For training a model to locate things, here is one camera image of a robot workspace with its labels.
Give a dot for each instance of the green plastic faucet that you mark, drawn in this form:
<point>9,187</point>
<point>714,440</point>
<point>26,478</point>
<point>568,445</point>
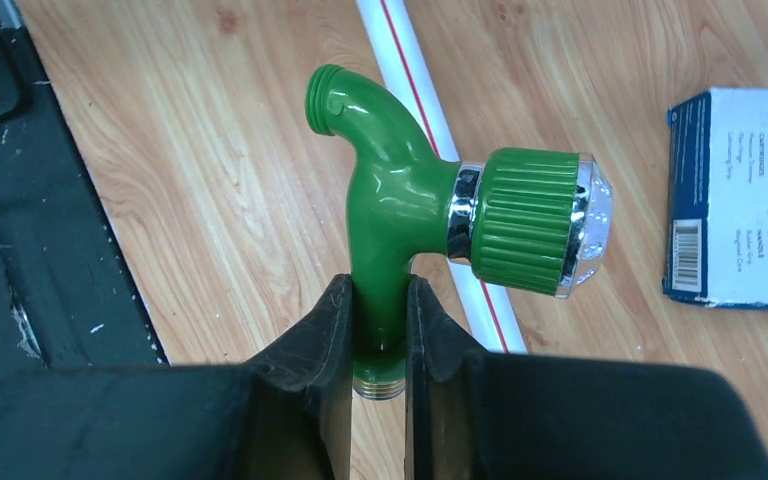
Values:
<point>533,220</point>

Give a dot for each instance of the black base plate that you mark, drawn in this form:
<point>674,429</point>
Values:
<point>67,297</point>

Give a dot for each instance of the white PVC pipe frame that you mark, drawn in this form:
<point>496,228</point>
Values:
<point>487,307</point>

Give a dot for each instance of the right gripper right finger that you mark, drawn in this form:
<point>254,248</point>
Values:
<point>475,414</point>

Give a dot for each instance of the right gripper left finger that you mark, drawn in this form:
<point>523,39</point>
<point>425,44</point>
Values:
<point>283,414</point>

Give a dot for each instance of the blue razor box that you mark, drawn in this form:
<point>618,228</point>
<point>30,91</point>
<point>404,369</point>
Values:
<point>717,238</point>

